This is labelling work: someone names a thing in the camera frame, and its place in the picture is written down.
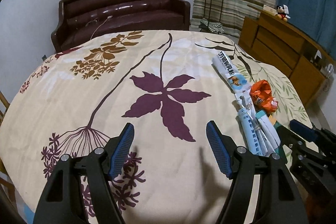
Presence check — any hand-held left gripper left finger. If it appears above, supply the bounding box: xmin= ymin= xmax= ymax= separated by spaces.
xmin=34 ymin=122 xmax=135 ymax=224

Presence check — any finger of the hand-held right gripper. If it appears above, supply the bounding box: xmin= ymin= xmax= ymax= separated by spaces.
xmin=276 ymin=124 xmax=302 ymax=159
xmin=289 ymin=119 xmax=336 ymax=151

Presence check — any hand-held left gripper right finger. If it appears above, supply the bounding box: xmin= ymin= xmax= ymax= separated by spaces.
xmin=205 ymin=120 xmax=310 ymax=224

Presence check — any dark green bottle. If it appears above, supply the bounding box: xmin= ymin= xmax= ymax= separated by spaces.
xmin=270 ymin=116 xmax=282 ymax=131

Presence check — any teal white tube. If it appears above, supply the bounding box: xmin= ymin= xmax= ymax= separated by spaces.
xmin=256 ymin=111 xmax=281 ymax=155

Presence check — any orange plastic bag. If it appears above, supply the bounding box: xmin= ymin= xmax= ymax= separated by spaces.
xmin=249 ymin=80 xmax=278 ymax=112

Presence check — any long blue white wrapper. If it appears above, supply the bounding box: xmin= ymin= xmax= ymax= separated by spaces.
xmin=212 ymin=51 xmax=250 ymax=100

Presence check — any wooden cabinet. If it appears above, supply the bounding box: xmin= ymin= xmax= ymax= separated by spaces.
xmin=238 ymin=5 xmax=335 ymax=109

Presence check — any white router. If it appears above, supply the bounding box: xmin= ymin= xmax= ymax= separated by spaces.
xmin=319 ymin=61 xmax=334 ymax=75

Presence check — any mouse plush toy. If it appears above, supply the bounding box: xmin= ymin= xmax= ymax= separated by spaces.
xmin=275 ymin=5 xmax=290 ymax=21

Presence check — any green checked cloth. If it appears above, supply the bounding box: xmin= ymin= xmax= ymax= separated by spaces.
xmin=201 ymin=18 xmax=225 ymax=32

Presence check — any dark brown leather sofa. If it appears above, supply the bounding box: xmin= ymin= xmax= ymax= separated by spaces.
xmin=51 ymin=0 xmax=191 ymax=54

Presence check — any white charging cable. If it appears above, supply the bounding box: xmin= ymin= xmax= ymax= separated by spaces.
xmin=86 ymin=15 xmax=113 ymax=41

